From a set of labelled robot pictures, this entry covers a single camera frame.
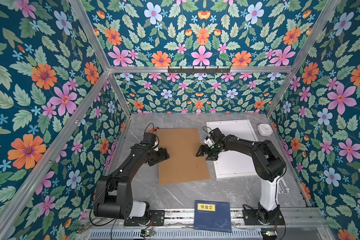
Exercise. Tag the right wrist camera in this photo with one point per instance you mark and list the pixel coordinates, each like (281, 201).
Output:
(209, 141)

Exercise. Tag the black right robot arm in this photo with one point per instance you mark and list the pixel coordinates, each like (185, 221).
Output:
(268, 162)

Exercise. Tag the small circuit board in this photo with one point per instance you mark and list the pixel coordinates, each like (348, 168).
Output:
(147, 233)
(269, 235)

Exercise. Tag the blue booklet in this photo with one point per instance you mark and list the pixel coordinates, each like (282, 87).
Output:
(212, 216)

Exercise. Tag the white round device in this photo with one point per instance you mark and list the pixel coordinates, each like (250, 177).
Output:
(265, 130)

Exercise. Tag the brown frame backing board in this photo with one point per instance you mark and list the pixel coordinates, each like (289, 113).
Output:
(183, 166)

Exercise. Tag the white picture frame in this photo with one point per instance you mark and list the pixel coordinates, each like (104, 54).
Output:
(243, 132)

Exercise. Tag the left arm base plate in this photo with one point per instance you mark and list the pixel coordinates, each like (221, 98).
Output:
(154, 218)

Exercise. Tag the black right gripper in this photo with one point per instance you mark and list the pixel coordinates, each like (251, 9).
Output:
(205, 148)

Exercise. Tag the orange handled screwdriver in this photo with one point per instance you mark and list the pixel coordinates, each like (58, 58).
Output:
(153, 130)

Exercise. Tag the small circuit board right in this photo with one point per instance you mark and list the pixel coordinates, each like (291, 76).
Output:
(269, 235)

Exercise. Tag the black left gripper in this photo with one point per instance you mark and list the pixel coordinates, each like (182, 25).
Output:
(164, 155)

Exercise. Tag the small circuit board left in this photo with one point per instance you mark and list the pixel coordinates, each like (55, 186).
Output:
(147, 233)

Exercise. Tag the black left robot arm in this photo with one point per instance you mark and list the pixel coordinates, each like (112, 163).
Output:
(114, 197)

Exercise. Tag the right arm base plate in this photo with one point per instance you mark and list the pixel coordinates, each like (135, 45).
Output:
(253, 217)

